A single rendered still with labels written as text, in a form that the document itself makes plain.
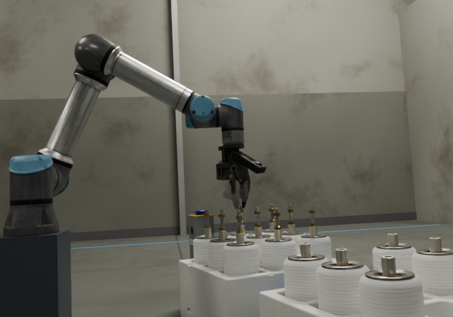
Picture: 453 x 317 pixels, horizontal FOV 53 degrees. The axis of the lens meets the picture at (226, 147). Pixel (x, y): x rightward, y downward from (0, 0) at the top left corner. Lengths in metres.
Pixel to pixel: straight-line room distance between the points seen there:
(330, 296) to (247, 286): 0.38
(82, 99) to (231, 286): 0.77
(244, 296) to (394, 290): 0.52
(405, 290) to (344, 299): 0.13
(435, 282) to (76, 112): 1.12
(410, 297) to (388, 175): 4.08
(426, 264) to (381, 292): 0.27
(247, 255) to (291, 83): 3.50
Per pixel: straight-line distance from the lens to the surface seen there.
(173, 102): 1.39
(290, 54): 4.67
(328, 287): 0.86
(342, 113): 4.69
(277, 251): 1.27
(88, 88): 1.55
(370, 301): 0.77
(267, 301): 0.99
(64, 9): 4.72
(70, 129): 1.54
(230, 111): 1.50
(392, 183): 4.84
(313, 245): 1.33
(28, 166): 1.41
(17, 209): 1.42
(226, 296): 1.18
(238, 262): 1.21
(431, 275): 1.01
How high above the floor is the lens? 0.40
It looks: 5 degrees up
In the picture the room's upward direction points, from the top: 3 degrees counter-clockwise
